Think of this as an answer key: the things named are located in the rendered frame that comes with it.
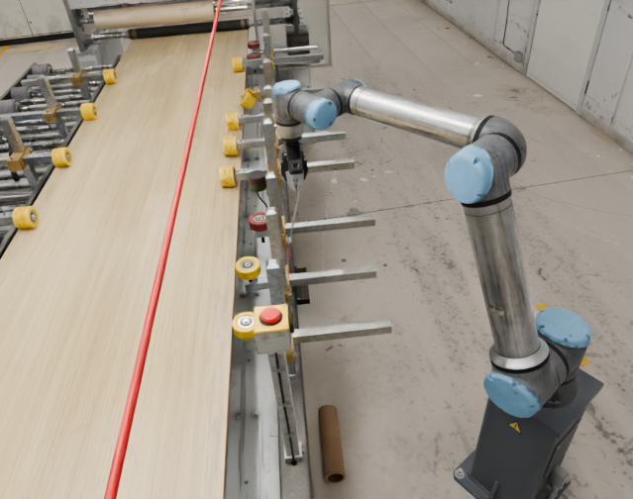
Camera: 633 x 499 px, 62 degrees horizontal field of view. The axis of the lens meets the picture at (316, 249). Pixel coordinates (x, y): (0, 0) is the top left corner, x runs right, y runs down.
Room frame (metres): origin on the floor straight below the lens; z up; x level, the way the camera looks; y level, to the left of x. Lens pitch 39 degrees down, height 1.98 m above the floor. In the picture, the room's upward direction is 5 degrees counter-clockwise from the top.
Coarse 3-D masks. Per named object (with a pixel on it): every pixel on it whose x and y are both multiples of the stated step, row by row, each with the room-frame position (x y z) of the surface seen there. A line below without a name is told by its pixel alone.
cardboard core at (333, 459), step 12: (324, 408) 1.29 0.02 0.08; (336, 408) 1.30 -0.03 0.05; (324, 420) 1.24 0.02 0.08; (336, 420) 1.24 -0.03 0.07; (324, 432) 1.18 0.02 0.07; (336, 432) 1.18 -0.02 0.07; (324, 444) 1.13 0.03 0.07; (336, 444) 1.13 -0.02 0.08; (324, 456) 1.08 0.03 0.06; (336, 456) 1.07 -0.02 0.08; (324, 468) 1.04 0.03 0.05; (336, 468) 1.02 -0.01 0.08; (336, 480) 1.01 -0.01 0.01
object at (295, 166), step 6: (288, 144) 1.54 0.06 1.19; (294, 144) 1.54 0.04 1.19; (288, 150) 1.52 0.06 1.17; (294, 150) 1.51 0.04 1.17; (300, 150) 1.52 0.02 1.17; (288, 156) 1.50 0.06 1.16; (294, 156) 1.49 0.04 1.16; (300, 156) 1.49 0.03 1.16; (288, 162) 1.48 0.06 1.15; (294, 162) 1.47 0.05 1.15; (300, 162) 1.47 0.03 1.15; (288, 168) 1.48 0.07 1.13; (294, 168) 1.45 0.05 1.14; (300, 168) 1.45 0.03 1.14
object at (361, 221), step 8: (360, 216) 1.56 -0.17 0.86; (368, 216) 1.56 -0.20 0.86; (288, 224) 1.55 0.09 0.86; (296, 224) 1.54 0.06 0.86; (304, 224) 1.54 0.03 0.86; (312, 224) 1.53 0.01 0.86; (320, 224) 1.53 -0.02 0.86; (328, 224) 1.53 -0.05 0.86; (336, 224) 1.53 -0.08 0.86; (344, 224) 1.53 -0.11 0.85; (352, 224) 1.53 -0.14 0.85; (360, 224) 1.53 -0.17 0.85; (368, 224) 1.53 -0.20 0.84; (256, 232) 1.52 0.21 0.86; (264, 232) 1.52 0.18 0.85; (288, 232) 1.52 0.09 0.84; (296, 232) 1.52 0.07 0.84; (304, 232) 1.53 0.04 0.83
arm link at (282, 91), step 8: (288, 80) 1.59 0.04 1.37; (296, 80) 1.58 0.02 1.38; (272, 88) 1.55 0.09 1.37; (280, 88) 1.53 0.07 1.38; (288, 88) 1.52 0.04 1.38; (296, 88) 1.53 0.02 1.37; (272, 96) 1.55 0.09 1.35; (280, 96) 1.52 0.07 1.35; (288, 96) 1.51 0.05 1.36; (280, 104) 1.52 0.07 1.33; (280, 112) 1.53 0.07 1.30; (280, 120) 1.53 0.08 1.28; (288, 120) 1.52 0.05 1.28
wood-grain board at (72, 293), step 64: (128, 64) 3.30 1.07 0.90; (192, 64) 3.21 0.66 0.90; (128, 128) 2.38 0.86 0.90; (64, 192) 1.83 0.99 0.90; (128, 192) 1.79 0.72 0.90; (192, 192) 1.75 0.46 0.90; (64, 256) 1.40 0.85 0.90; (128, 256) 1.38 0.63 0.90; (192, 256) 1.35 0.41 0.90; (0, 320) 1.12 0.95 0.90; (64, 320) 1.10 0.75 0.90; (128, 320) 1.08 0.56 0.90; (192, 320) 1.06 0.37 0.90; (0, 384) 0.88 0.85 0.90; (64, 384) 0.87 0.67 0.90; (128, 384) 0.85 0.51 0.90; (192, 384) 0.83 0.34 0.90; (0, 448) 0.70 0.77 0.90; (64, 448) 0.68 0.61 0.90; (128, 448) 0.67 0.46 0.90; (192, 448) 0.66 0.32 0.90
